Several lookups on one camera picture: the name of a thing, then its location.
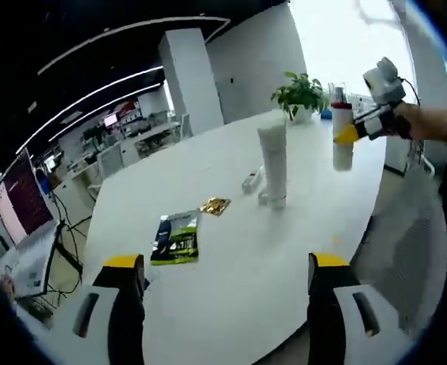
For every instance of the gold skincare sachet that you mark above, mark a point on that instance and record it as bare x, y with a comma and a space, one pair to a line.
216, 205

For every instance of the small blue box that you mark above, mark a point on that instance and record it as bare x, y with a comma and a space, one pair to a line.
327, 115

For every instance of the person's right hand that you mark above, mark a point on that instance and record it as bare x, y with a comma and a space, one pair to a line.
404, 121

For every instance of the open laptop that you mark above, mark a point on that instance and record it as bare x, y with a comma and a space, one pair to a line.
22, 205

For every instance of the green black skincare sachet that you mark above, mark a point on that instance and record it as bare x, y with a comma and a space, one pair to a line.
178, 239

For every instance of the large red-collar skincare bottle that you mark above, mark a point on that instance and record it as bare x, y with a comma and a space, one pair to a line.
342, 156

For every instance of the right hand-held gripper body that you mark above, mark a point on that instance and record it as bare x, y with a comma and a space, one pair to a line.
385, 83

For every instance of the potted green plant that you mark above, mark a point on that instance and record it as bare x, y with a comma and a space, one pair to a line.
299, 95

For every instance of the background monitor screen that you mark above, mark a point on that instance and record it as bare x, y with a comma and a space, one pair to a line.
110, 119

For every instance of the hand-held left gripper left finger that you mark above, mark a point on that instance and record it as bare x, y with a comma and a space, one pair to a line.
124, 311

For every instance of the large window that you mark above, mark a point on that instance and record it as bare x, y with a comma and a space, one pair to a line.
322, 45

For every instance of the white mesh office chair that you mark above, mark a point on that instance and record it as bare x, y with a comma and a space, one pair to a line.
406, 258

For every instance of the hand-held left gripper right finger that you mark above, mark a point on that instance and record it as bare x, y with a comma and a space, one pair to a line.
330, 311

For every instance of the white skincare tube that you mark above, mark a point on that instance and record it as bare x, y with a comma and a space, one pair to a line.
274, 163

